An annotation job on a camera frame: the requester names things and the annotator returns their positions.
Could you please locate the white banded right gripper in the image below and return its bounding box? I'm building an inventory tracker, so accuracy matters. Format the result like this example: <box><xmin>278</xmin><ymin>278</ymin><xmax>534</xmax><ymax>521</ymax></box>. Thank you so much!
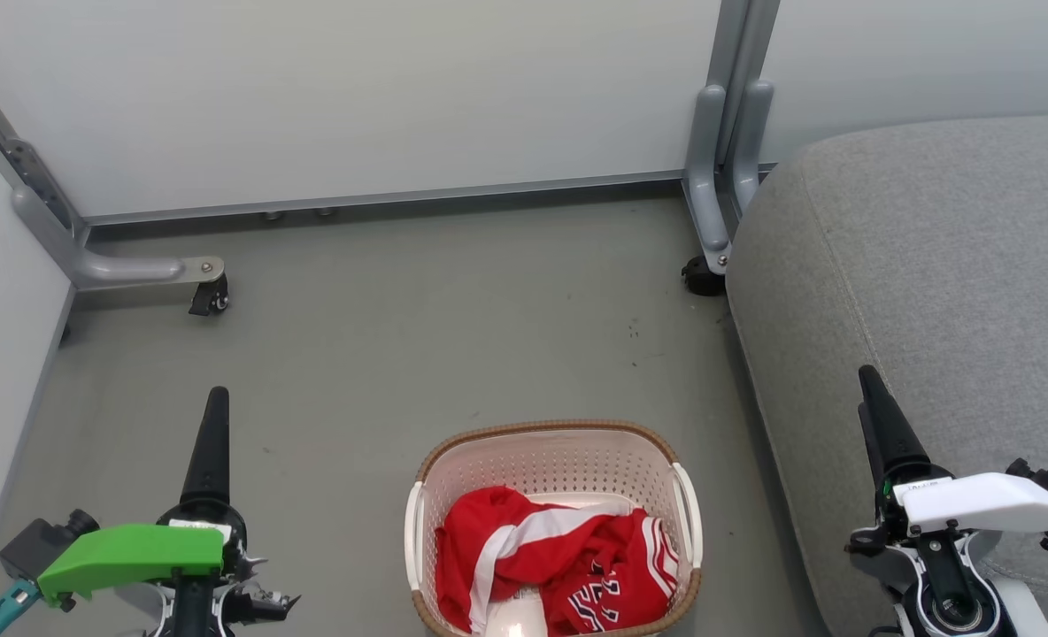
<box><xmin>846</xmin><ymin>365</ymin><xmax>1048</xmax><ymax>551</ymax></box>

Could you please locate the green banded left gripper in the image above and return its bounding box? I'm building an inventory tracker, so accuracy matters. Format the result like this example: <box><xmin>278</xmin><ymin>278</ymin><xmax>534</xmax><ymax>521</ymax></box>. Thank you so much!
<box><xmin>37</xmin><ymin>386</ymin><xmax>302</xmax><ymax>631</ymax></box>

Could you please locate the red garment with white stripe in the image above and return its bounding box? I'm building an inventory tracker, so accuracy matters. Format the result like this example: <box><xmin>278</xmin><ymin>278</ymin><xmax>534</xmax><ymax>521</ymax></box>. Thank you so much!
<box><xmin>434</xmin><ymin>485</ymin><xmax>640</xmax><ymax>634</ymax></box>

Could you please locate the grey fabric sofa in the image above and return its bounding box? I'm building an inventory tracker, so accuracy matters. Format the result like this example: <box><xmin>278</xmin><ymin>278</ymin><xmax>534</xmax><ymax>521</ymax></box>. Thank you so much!
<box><xmin>726</xmin><ymin>113</ymin><xmax>1048</xmax><ymax>637</ymax></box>

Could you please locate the black caster wheel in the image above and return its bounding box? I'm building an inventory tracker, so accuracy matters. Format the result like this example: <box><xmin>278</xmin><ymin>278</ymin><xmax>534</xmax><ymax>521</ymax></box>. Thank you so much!
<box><xmin>189</xmin><ymin>274</ymin><xmax>230</xmax><ymax>317</ymax></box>
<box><xmin>682</xmin><ymin>255</ymin><xmax>728</xmax><ymax>297</ymax></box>

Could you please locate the white perforated laundry basket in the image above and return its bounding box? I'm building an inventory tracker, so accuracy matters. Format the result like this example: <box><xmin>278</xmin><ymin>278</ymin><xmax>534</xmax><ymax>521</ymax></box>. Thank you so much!
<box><xmin>405</xmin><ymin>419</ymin><xmax>704</xmax><ymax>637</ymax></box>

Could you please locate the teal left cable connector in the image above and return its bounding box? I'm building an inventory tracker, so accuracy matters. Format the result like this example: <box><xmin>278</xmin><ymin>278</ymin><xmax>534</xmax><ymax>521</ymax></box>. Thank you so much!
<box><xmin>0</xmin><ymin>579</ymin><xmax>43</xmax><ymax>637</ymax></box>

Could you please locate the grey partition bottom rail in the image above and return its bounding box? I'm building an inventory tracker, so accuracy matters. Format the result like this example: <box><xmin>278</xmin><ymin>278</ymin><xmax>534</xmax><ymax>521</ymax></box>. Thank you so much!
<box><xmin>81</xmin><ymin>168</ymin><xmax>693</xmax><ymax>226</ymax></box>

